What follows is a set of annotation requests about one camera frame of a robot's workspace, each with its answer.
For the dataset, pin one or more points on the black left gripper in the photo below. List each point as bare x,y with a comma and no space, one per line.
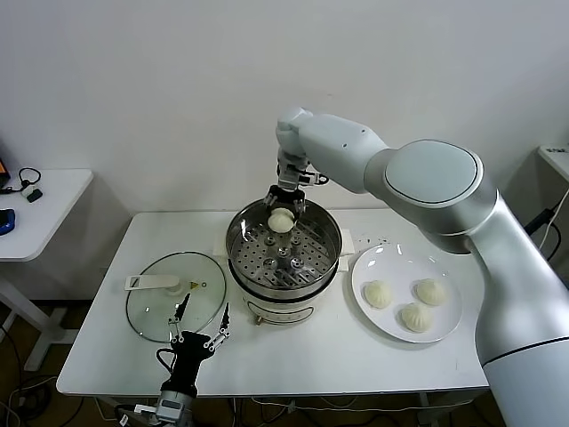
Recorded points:
191,349

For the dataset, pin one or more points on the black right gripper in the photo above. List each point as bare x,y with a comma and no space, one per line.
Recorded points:
289,193

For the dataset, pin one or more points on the white steamed baozi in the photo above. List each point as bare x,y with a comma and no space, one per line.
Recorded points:
378,295
415,317
280,222
430,292

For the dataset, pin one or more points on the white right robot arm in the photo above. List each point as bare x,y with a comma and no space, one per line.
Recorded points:
422,178

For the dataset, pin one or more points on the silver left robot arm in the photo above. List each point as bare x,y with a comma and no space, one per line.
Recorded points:
175,409

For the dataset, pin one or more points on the perforated steel steamer basket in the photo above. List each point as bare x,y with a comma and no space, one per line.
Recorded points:
311,267

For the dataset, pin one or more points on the white electric cooker pot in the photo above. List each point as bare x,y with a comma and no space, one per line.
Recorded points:
275,311

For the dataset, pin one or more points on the dark crumbs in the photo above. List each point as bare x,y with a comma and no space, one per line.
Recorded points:
368,240

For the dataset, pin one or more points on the white round plate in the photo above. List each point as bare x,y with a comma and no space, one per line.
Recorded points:
400,267

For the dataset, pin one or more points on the small black device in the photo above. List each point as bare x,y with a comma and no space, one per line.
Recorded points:
35,194

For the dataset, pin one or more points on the blue object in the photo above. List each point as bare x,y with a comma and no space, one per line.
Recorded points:
6,220

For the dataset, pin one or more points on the black and orange device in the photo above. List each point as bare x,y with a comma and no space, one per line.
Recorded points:
3,171

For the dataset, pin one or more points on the white side table with label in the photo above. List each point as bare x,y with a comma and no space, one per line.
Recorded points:
561,171

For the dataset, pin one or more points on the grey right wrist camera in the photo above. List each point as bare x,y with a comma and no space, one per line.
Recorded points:
295,175

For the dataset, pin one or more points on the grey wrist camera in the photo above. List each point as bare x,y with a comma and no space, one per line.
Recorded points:
142,408
295,175

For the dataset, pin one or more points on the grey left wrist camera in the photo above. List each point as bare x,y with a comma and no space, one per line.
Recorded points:
142,408

